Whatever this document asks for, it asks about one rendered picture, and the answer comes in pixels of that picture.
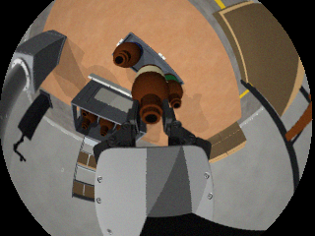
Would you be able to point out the brown glass bottle with green label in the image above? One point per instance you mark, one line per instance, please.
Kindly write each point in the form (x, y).
(176, 91)

